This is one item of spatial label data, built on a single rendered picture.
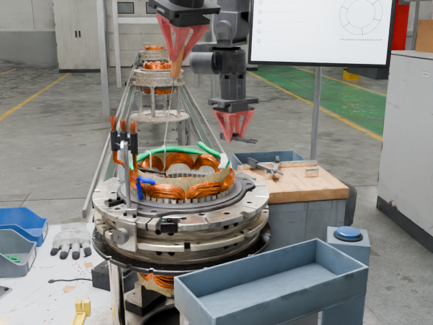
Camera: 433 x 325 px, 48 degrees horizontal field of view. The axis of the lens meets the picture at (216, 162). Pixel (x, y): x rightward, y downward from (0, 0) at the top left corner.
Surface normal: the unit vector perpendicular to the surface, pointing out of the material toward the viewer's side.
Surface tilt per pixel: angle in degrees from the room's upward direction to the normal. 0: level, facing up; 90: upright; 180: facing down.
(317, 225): 90
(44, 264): 0
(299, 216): 90
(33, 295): 0
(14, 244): 88
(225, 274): 90
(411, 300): 0
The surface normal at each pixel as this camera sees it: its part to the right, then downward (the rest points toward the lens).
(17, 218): 0.16, 0.25
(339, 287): 0.49, 0.25
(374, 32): -0.33, 0.15
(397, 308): 0.00, -0.96
